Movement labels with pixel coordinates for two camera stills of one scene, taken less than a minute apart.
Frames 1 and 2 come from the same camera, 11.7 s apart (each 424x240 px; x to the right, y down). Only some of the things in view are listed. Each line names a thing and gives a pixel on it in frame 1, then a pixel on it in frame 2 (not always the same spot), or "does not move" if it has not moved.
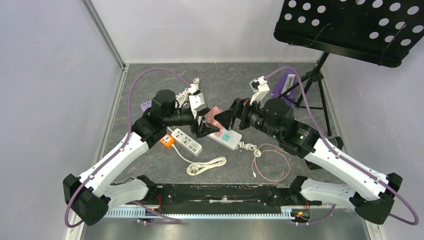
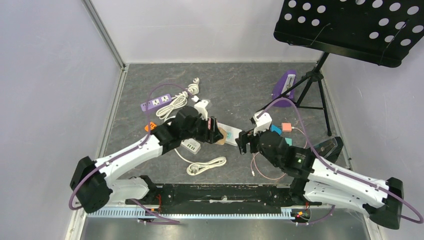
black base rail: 222,198 does not move
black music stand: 380,32 does not move
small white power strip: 185,142 does not move
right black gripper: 239,112 -> 248,143
